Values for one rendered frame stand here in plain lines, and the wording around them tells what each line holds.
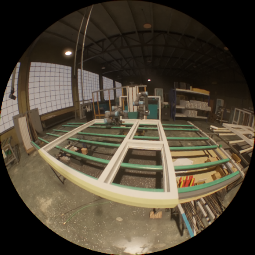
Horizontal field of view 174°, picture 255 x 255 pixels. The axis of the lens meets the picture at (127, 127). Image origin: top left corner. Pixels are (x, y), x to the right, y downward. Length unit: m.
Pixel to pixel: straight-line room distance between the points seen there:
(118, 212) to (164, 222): 0.65
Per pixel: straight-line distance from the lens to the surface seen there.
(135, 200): 0.46
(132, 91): 2.69
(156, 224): 1.40
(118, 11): 8.16
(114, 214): 1.41
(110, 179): 0.61
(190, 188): 0.65
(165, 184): 0.59
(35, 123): 7.68
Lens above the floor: 1.36
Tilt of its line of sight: 20 degrees down
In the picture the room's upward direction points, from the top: 4 degrees counter-clockwise
